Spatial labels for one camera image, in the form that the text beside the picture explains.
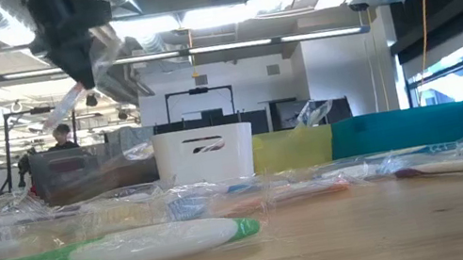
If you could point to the small red bin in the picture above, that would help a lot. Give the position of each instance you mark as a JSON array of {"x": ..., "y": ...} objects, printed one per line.
[{"x": 34, "y": 189}]

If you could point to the long ceiling light strip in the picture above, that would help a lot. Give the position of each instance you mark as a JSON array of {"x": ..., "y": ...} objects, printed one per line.
[{"x": 231, "y": 46}]

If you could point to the grey translucent bin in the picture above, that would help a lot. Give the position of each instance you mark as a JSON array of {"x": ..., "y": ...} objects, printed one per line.
[{"x": 77, "y": 176}]

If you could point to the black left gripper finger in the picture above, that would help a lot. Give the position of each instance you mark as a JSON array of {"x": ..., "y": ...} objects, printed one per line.
[{"x": 79, "y": 66}]

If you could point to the teal plastic bin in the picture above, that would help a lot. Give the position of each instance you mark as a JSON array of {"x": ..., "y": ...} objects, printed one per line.
[{"x": 403, "y": 128}]

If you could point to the yellow plastic bin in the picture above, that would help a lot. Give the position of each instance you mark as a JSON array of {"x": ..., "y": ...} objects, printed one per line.
[{"x": 292, "y": 150}]

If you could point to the black framed window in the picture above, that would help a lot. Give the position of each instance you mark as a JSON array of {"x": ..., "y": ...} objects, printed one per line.
[{"x": 458, "y": 85}]

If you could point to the white plastic bin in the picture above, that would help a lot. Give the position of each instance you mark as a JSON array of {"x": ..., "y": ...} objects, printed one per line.
[{"x": 236, "y": 158}]

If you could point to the person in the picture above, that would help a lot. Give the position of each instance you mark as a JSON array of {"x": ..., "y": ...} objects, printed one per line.
[{"x": 63, "y": 139}]

